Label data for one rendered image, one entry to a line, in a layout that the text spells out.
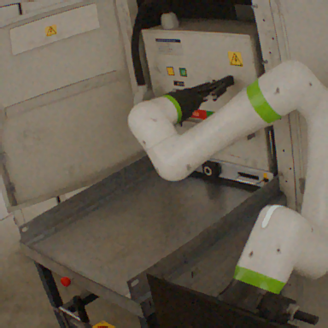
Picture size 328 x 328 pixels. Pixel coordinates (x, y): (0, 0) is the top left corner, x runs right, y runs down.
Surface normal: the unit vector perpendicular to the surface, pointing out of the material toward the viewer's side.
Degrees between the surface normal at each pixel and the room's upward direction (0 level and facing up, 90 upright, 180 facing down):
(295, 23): 90
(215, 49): 90
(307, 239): 84
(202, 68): 90
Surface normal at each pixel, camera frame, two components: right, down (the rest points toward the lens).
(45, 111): 0.41, 0.30
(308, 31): -0.69, 0.40
